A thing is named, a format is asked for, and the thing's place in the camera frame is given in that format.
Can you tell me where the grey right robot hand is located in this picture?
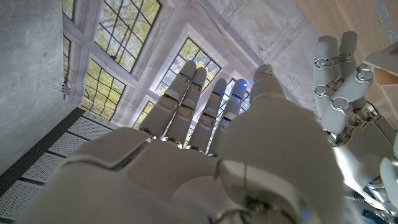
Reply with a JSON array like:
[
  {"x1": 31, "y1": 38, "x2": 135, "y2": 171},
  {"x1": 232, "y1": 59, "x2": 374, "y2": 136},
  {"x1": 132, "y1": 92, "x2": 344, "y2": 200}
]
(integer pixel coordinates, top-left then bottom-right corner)
[{"x1": 15, "y1": 59, "x2": 348, "y2": 224}]

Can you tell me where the grey tape outline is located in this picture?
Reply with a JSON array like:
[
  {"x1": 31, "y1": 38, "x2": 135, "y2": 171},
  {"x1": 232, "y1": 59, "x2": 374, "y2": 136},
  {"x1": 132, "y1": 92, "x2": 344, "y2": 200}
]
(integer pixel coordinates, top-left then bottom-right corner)
[{"x1": 373, "y1": 0, "x2": 398, "y2": 44}]

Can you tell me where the printed window backdrop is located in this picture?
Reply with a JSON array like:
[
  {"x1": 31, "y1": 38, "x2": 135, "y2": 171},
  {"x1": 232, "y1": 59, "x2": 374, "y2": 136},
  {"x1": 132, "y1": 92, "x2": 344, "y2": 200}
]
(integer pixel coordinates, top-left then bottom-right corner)
[{"x1": 60, "y1": 0, "x2": 321, "y2": 147}]

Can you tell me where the metal binder clip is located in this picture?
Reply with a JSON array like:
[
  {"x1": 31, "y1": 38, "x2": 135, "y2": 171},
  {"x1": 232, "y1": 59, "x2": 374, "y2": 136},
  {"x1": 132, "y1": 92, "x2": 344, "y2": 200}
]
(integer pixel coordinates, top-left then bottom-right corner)
[{"x1": 51, "y1": 81, "x2": 72, "y2": 96}]

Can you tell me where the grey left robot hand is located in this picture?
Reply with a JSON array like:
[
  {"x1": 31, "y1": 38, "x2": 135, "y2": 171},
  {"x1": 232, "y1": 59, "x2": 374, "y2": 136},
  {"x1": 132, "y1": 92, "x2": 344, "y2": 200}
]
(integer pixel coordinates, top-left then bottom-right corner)
[{"x1": 312, "y1": 30, "x2": 398, "y2": 216}]

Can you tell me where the grey perforated wall panel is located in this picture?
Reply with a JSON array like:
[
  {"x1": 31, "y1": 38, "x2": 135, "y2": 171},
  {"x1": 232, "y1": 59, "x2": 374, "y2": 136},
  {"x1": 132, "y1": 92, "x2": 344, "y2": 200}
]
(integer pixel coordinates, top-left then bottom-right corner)
[{"x1": 0, "y1": 107, "x2": 123, "y2": 224}]

